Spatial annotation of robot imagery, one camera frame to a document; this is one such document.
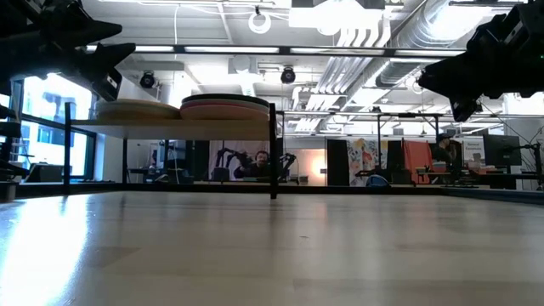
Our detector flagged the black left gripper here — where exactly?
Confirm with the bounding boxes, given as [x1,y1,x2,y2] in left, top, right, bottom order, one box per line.
[25,0,138,81]

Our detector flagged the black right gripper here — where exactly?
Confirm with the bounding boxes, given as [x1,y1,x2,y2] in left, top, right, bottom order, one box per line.
[417,0,544,99]

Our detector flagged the terracotta plate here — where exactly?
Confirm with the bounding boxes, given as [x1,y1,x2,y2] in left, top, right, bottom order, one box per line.
[95,104,181,121]

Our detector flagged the dark green plate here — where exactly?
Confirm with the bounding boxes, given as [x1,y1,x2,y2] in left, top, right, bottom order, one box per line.
[181,93,270,104]

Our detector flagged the pink plate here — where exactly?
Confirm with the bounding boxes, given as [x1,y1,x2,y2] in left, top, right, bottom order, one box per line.
[179,105,270,122]

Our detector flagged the white printed sign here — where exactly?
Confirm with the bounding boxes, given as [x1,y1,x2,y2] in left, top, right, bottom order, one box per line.
[462,136,486,162]

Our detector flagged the person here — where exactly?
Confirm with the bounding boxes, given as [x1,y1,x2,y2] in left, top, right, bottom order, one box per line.
[434,132,464,173]
[232,149,274,180]

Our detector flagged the large black background monitor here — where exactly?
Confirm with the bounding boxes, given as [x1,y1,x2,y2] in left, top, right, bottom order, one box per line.
[483,134,524,167]

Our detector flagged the large window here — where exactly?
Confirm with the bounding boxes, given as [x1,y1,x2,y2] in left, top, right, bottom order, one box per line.
[0,71,98,182]

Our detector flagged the orange partition panel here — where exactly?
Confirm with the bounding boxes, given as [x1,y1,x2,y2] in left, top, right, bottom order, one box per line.
[402,139,435,185]

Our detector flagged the black partition panel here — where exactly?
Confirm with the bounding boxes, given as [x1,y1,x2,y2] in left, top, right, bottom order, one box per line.
[326,139,349,187]
[385,139,405,184]

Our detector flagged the black office desk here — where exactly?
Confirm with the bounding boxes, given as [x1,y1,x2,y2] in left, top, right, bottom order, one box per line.
[418,169,544,190]

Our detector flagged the long ceiling light bar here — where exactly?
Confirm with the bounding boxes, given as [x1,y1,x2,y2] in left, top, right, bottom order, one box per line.
[82,42,468,60]

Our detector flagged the dark storage box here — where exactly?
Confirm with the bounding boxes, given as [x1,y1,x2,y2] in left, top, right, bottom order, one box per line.
[24,162,65,184]

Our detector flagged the colourful patterned curtain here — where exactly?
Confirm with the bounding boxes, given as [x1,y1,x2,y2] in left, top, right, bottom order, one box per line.
[347,139,381,187]

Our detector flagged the blue helmet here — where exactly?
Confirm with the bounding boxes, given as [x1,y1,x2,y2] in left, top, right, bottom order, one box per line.
[365,173,391,190]

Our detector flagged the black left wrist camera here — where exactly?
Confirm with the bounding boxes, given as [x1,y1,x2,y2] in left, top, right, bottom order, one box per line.
[90,67,125,104]

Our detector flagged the silver ventilation duct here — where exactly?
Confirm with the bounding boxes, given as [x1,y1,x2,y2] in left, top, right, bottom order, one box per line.
[373,0,458,88]

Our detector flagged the black wire dish rack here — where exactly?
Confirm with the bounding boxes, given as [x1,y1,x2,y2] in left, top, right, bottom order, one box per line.
[63,101,280,201]

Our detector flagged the black aluminium frame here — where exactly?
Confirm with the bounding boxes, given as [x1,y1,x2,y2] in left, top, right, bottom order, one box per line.
[278,181,544,206]
[0,80,26,201]

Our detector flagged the white ceiling ring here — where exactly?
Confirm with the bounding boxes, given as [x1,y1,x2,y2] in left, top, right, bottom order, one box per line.
[247,10,273,36]

